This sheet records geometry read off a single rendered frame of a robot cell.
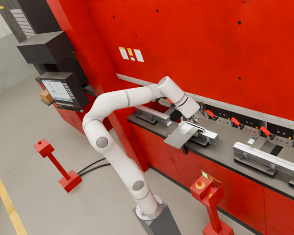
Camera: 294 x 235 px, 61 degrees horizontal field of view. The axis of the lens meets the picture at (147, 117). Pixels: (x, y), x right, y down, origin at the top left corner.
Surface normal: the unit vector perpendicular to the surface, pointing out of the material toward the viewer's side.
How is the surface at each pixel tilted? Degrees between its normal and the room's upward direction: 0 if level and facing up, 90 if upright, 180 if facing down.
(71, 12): 90
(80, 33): 90
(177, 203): 0
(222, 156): 0
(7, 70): 90
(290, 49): 90
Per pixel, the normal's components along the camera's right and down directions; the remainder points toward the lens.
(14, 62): 0.64, 0.29
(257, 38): -0.69, 0.59
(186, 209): -0.30, -0.75
